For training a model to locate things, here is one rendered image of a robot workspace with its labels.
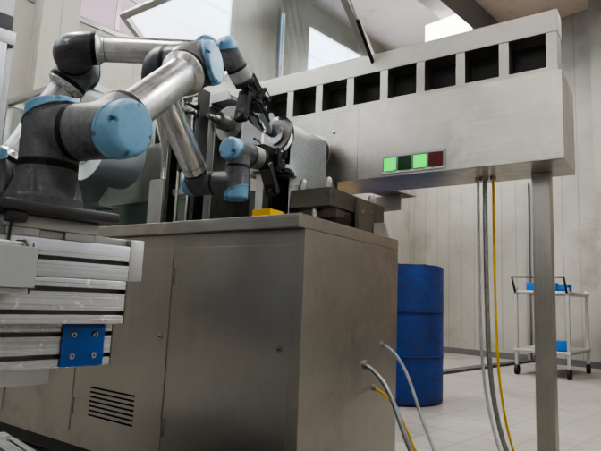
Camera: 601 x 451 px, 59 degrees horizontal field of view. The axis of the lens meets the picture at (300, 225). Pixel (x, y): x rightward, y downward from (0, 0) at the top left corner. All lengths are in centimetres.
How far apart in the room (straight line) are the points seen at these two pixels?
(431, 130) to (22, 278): 150
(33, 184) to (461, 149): 139
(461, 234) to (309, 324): 671
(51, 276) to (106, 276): 11
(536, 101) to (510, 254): 592
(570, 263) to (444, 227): 184
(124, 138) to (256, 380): 81
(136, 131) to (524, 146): 128
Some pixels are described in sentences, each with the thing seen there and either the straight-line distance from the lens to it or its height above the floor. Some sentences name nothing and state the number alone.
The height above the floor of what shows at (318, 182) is 111.
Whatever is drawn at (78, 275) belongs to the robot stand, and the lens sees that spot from 116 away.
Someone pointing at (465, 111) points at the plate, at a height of 135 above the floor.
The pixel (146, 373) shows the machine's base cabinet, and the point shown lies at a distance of 191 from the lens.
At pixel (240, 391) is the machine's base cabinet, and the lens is 162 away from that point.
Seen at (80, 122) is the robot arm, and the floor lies 98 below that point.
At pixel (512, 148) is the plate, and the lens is 194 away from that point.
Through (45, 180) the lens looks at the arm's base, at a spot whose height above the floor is 87.
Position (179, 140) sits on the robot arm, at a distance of 161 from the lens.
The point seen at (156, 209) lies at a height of 103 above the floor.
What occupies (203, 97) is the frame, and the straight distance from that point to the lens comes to 211.
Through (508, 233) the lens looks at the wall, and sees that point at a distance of 784.
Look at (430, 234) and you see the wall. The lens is 838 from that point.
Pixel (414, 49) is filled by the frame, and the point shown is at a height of 163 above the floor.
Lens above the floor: 66
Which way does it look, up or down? 8 degrees up
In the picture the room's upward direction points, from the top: 2 degrees clockwise
